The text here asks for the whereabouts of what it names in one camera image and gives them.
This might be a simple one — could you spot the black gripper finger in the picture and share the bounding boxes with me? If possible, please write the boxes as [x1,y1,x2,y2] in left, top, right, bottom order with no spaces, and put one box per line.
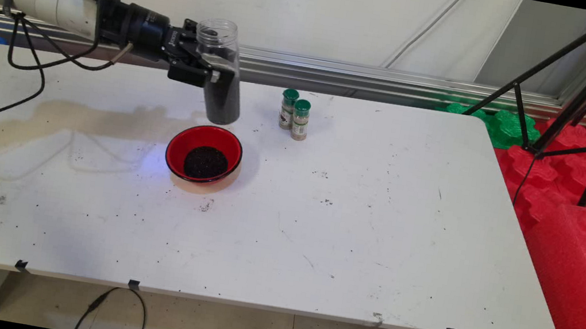
[166,49,240,93]
[178,17,201,45]

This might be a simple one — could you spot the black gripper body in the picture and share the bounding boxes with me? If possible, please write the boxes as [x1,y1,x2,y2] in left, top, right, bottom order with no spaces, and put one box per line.
[85,0,212,71]

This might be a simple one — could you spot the clear jar of black grains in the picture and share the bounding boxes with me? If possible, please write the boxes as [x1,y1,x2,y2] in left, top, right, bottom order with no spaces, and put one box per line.
[182,15,254,128]

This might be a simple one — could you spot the red bowl with black rim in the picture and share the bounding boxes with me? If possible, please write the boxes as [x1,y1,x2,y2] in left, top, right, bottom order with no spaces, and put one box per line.
[161,119,247,190]

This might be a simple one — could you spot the pile of black grains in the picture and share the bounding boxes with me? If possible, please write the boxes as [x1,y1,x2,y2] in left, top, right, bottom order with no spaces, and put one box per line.
[182,143,231,184]

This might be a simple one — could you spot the green-lid spice jar dark label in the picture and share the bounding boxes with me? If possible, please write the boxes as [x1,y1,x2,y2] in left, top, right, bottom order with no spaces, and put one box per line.
[277,88,300,131]

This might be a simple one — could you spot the green-lid spice jar pale label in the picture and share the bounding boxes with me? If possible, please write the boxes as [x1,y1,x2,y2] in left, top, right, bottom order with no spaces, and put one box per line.
[289,98,313,142]

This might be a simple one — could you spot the flat green foam puzzle piece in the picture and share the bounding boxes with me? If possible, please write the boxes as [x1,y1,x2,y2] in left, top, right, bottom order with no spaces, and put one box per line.
[436,98,489,122]

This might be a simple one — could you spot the large green foam puzzle piece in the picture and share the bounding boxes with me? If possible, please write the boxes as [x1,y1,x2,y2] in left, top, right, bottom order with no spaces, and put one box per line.
[483,107,543,155]

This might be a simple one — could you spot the red foam puzzle floor mat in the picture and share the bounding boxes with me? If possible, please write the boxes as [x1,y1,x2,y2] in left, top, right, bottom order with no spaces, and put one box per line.
[481,110,586,243]

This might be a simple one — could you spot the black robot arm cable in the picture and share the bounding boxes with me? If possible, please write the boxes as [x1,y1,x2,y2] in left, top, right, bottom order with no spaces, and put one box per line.
[0,8,137,144]

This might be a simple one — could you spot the aluminium rail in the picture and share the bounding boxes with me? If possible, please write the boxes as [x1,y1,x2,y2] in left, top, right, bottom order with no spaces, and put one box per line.
[0,7,586,134]

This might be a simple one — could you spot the black floor cable with plug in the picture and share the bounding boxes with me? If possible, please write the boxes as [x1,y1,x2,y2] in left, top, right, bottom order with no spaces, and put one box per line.
[74,281,150,329]

